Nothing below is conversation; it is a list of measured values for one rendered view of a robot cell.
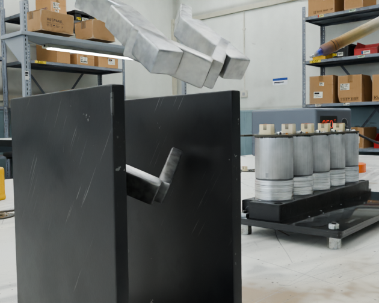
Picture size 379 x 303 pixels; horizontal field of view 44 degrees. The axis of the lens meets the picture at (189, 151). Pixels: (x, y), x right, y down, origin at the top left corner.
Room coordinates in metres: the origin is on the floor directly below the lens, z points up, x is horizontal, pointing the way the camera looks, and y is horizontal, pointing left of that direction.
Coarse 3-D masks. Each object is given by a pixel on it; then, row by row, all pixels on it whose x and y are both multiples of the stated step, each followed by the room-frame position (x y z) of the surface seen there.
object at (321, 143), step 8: (320, 136) 0.33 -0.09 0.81; (328, 136) 0.34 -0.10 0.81; (320, 144) 0.33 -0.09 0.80; (328, 144) 0.34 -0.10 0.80; (320, 152) 0.33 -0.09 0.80; (328, 152) 0.34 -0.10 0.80; (320, 160) 0.33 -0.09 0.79; (328, 160) 0.34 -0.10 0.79; (320, 168) 0.33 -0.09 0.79; (328, 168) 0.34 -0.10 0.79; (320, 176) 0.33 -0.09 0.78; (328, 176) 0.34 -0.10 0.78; (320, 184) 0.33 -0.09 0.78; (328, 184) 0.34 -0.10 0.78
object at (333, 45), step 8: (368, 24) 0.32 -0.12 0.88; (376, 24) 0.32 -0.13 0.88; (352, 32) 0.32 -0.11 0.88; (360, 32) 0.32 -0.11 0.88; (368, 32) 0.32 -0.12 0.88; (336, 40) 0.32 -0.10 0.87; (344, 40) 0.32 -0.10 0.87; (352, 40) 0.32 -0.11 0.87; (328, 48) 0.31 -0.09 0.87; (336, 48) 0.32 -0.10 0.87
